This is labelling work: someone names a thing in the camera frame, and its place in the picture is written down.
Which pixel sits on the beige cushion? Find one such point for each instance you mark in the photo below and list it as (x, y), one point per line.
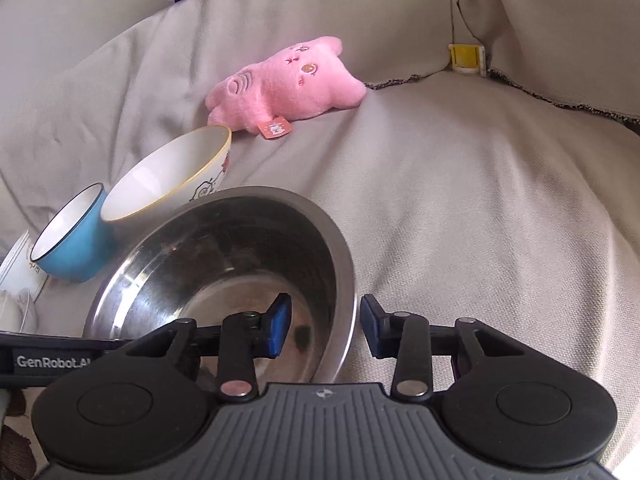
(565, 35)

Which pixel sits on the brown patterned cloth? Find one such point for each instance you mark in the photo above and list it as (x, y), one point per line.
(15, 445)

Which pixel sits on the yellow and white clip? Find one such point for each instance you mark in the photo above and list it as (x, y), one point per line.
(467, 57)

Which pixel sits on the white booklet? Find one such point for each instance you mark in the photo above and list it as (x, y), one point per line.
(20, 270)

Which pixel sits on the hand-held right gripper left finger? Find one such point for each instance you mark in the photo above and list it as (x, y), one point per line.
(280, 325)

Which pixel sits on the white patterned yellow-rimmed bowl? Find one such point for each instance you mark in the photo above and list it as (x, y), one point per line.
(165, 175)

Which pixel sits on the pink plush toy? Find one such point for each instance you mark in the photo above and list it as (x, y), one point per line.
(280, 85)

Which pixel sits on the blue cup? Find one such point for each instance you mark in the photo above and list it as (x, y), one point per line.
(75, 255)

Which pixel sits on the stainless steel bowl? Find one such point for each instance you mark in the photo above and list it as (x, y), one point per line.
(225, 260)

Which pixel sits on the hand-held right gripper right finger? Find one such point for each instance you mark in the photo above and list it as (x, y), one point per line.
(370, 325)

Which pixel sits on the beige sofa cover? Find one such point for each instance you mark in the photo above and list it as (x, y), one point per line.
(450, 185)

